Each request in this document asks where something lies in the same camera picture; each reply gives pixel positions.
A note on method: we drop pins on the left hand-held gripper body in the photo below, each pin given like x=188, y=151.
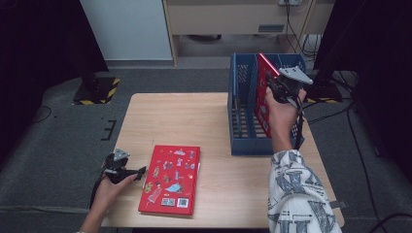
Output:
x=117, y=170

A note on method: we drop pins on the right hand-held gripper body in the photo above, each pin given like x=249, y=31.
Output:
x=286, y=90

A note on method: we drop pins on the red hardcover book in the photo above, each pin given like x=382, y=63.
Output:
x=168, y=187
x=261, y=97

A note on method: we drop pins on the blue picture book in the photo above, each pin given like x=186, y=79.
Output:
x=237, y=116

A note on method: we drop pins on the blue plastic file rack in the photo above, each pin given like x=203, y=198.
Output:
x=249, y=147

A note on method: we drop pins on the person's left hand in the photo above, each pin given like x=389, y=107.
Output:
x=107, y=195

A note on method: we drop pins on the person's right hand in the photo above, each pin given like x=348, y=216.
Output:
x=283, y=119

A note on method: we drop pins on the black stand base yellow stripes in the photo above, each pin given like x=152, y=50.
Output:
x=324, y=92
x=97, y=93

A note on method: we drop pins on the black floor tape marking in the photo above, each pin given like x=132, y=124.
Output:
x=111, y=129

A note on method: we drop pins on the beige wooden desk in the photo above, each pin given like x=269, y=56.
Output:
x=220, y=19

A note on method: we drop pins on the black curtain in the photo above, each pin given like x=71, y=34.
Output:
x=382, y=64
x=39, y=48

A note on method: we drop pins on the grey tape strip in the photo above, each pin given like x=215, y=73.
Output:
x=340, y=204

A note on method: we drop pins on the white cabinet panel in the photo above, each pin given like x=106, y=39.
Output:
x=129, y=29

